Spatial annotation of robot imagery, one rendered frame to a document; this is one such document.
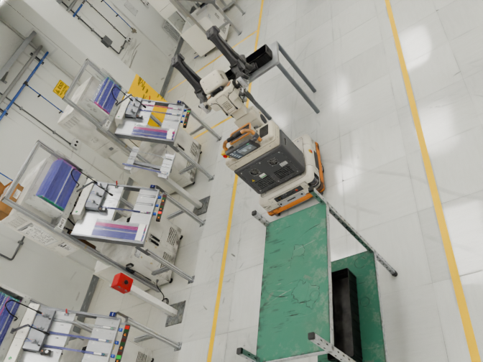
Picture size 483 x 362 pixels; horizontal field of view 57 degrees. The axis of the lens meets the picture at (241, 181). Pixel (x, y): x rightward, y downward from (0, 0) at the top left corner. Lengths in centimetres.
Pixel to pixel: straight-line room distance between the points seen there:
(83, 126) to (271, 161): 253
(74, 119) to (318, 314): 398
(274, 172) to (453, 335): 195
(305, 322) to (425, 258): 128
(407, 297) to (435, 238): 47
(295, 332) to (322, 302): 21
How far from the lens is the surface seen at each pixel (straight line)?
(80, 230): 462
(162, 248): 500
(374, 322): 288
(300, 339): 233
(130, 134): 542
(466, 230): 336
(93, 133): 558
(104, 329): 406
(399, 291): 331
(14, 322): 414
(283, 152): 384
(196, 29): 851
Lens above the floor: 273
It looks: 32 degrees down
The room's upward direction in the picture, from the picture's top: 48 degrees counter-clockwise
